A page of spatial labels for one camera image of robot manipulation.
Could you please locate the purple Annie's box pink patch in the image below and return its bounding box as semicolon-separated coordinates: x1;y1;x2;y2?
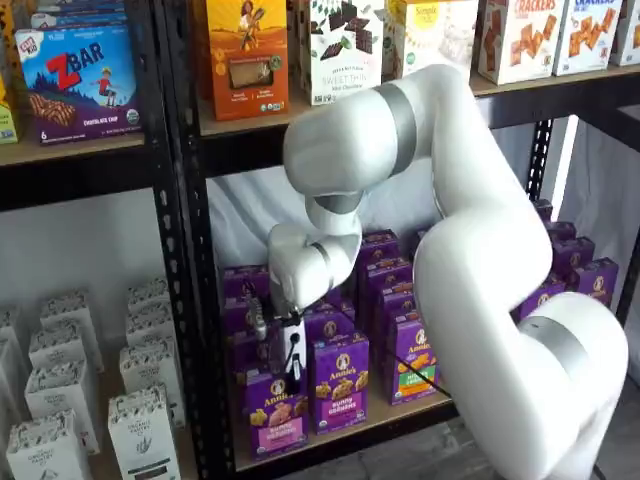
243;367;310;462

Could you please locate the purple Annie's box brown patch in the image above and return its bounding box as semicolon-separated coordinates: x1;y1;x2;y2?
512;277;569;321

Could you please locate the orange Revival box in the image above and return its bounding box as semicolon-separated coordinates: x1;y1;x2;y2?
203;0;291;123

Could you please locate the blue pretzel crackers box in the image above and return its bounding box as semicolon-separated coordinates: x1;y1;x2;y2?
551;0;625;78

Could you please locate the orange Bobo's box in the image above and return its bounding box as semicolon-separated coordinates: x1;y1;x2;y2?
0;0;17;56
0;74;20;147

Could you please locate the purple Annie's box violet patch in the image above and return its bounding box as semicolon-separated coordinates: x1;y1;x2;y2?
309;332;371;436

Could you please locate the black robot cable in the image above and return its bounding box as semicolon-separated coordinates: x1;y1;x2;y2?
387;352;454;399

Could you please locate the purple Annie's box green patch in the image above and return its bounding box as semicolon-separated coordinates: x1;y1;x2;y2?
384;307;446;407

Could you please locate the white cracker box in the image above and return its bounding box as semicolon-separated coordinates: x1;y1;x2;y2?
608;0;640;68

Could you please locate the grey ribbed cable connector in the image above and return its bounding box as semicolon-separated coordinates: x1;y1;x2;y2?
247;296;272;342

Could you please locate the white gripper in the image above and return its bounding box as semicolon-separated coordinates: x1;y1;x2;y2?
269;309;308;397

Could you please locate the yellow Simple Mills bars box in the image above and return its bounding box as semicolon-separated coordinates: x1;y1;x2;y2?
388;0;479;94

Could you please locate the blue Clif Z Bar box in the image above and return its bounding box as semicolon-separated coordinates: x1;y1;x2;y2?
28;0;130;30
13;24;145;147

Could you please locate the Simple Mills Sweet Thins box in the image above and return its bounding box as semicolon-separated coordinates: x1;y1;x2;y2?
306;0;386;108

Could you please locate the white patterned pastry box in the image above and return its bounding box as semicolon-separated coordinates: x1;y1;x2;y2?
118;339;187;429
124;278;171;316
0;305;25;351
107;383;182;480
27;325;104;374
124;305;177;351
39;290;101;336
5;410;95;480
23;360;105;455

